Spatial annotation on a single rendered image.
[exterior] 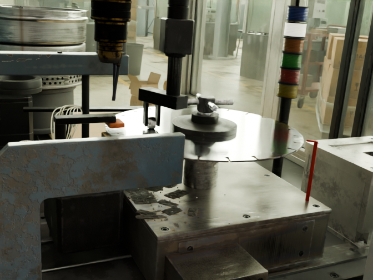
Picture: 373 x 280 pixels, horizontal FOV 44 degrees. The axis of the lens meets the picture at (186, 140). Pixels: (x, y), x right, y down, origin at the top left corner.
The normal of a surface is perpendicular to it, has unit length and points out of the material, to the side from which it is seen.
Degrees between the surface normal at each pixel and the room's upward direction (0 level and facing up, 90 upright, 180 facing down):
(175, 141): 90
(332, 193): 90
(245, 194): 0
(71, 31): 90
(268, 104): 90
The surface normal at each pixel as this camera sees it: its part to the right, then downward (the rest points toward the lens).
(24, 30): 0.15, 0.29
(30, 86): 0.80, 0.22
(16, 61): 0.41, 0.29
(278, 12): -0.91, 0.06
